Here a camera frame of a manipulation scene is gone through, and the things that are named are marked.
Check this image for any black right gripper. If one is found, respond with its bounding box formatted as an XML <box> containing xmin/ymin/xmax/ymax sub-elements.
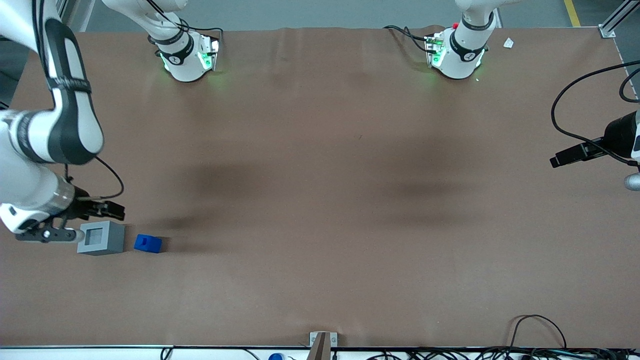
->
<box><xmin>61</xmin><ymin>185</ymin><xmax>126</xmax><ymax>221</ymax></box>

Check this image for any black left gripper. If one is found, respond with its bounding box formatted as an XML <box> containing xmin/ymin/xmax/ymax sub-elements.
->
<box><xmin>550</xmin><ymin>111</ymin><xmax>637</xmax><ymax>168</ymax></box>

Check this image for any blue plastic part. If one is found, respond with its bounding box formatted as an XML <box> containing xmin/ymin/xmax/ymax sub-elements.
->
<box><xmin>133</xmin><ymin>234</ymin><xmax>163</xmax><ymax>254</ymax></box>

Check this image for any gray square base block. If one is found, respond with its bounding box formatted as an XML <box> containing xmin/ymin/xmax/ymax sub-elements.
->
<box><xmin>77</xmin><ymin>220</ymin><xmax>126</xmax><ymax>256</ymax></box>

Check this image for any brown table cover sheet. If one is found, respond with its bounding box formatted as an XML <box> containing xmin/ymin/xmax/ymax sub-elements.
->
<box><xmin>0</xmin><ymin>25</ymin><xmax>640</xmax><ymax>349</ymax></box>

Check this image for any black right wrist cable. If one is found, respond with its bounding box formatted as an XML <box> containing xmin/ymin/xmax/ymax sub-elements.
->
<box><xmin>62</xmin><ymin>156</ymin><xmax>125</xmax><ymax>201</ymax></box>

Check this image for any long black left wrist cable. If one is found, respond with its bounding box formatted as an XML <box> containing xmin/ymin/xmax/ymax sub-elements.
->
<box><xmin>551</xmin><ymin>61</ymin><xmax>640</xmax><ymax>166</ymax></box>

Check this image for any short black cable loop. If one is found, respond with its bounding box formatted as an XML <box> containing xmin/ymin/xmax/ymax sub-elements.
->
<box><xmin>619</xmin><ymin>66</ymin><xmax>640</xmax><ymax>103</ymax></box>

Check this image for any aluminium frame profile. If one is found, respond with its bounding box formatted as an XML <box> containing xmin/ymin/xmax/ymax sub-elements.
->
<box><xmin>598</xmin><ymin>0</ymin><xmax>640</xmax><ymax>39</ymax></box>
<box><xmin>54</xmin><ymin>0</ymin><xmax>97</xmax><ymax>32</ymax></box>

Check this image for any arched black cable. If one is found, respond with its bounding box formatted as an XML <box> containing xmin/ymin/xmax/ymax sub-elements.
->
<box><xmin>507</xmin><ymin>314</ymin><xmax>567</xmax><ymax>351</ymax></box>

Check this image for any black right arm base cable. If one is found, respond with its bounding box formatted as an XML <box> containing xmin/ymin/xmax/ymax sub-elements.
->
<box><xmin>145</xmin><ymin>0</ymin><xmax>224</xmax><ymax>46</ymax></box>

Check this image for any black arm base cable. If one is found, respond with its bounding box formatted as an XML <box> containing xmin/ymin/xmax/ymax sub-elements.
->
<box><xmin>145</xmin><ymin>0</ymin><xmax>224</xmax><ymax>46</ymax></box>
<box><xmin>384</xmin><ymin>25</ymin><xmax>436</xmax><ymax>53</ymax></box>

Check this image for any tangled black cable bundle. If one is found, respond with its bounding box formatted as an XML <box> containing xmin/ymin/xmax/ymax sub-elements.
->
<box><xmin>365</xmin><ymin>346</ymin><xmax>640</xmax><ymax>360</ymax></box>

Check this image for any black left arm base cable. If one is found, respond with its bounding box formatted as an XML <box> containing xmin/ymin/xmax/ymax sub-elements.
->
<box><xmin>384</xmin><ymin>25</ymin><xmax>436</xmax><ymax>53</ymax></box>

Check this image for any metal mounting bracket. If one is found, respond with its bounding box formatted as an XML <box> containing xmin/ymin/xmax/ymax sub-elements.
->
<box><xmin>309</xmin><ymin>331</ymin><xmax>339</xmax><ymax>348</ymax></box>

